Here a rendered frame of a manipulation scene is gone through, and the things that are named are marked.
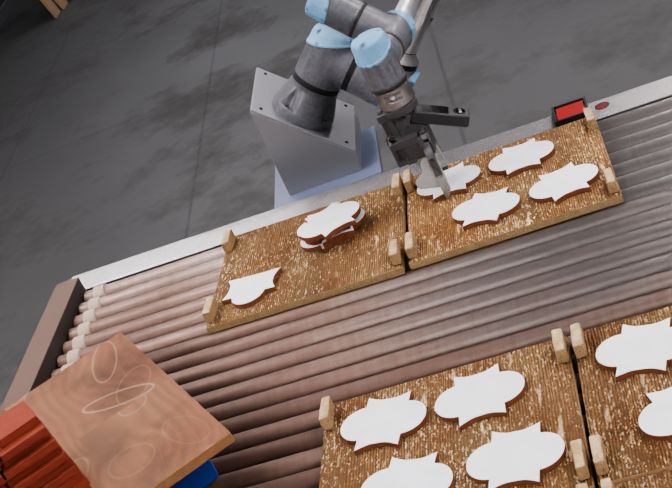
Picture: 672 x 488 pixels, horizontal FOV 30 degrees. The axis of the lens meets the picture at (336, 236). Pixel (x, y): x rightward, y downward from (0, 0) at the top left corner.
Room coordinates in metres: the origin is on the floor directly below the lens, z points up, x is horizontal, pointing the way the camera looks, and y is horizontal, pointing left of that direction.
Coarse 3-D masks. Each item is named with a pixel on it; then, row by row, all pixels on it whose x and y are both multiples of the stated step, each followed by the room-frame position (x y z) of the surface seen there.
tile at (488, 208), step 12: (492, 192) 2.15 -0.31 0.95; (504, 192) 2.13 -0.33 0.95; (468, 204) 2.15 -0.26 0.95; (480, 204) 2.12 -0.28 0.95; (492, 204) 2.10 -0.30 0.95; (504, 204) 2.08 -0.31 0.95; (516, 204) 2.07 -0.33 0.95; (456, 216) 2.12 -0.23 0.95; (468, 216) 2.10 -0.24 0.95; (480, 216) 2.08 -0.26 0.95; (492, 216) 2.06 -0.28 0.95; (504, 216) 2.06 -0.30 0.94; (468, 228) 2.08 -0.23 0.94
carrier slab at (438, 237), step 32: (576, 128) 2.27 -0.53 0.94; (480, 160) 2.32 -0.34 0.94; (576, 160) 2.14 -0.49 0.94; (608, 160) 2.09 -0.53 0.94; (416, 192) 2.31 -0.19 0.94; (480, 192) 2.19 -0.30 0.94; (512, 192) 2.14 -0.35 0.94; (608, 192) 1.98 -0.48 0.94; (416, 224) 2.18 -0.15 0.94; (448, 224) 2.13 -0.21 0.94; (512, 224) 2.02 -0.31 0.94; (544, 224) 1.99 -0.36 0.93; (448, 256) 2.03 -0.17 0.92
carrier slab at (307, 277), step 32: (384, 192) 2.37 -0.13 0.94; (288, 224) 2.43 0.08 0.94; (384, 224) 2.24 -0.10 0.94; (256, 256) 2.35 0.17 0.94; (288, 256) 2.29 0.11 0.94; (320, 256) 2.23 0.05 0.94; (352, 256) 2.17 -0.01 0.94; (384, 256) 2.12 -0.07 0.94; (224, 288) 2.28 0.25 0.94; (288, 288) 2.17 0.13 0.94; (320, 288) 2.11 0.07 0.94; (352, 288) 2.08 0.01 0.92; (224, 320) 2.16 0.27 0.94
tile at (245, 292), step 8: (264, 272) 2.25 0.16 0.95; (272, 272) 2.23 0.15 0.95; (280, 272) 2.24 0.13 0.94; (232, 280) 2.28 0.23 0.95; (240, 280) 2.26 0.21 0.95; (248, 280) 2.25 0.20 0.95; (256, 280) 2.23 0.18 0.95; (264, 280) 2.22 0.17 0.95; (272, 280) 2.20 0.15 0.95; (232, 288) 2.24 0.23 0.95; (240, 288) 2.23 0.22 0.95; (248, 288) 2.21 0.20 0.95; (256, 288) 2.20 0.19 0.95; (264, 288) 2.19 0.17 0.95; (272, 288) 2.18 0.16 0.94; (232, 296) 2.21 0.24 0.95; (240, 296) 2.20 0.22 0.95; (248, 296) 2.18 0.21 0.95; (256, 296) 2.17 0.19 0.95; (264, 296) 2.18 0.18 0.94; (224, 304) 2.22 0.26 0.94; (240, 304) 2.17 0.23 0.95; (248, 304) 2.16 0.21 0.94
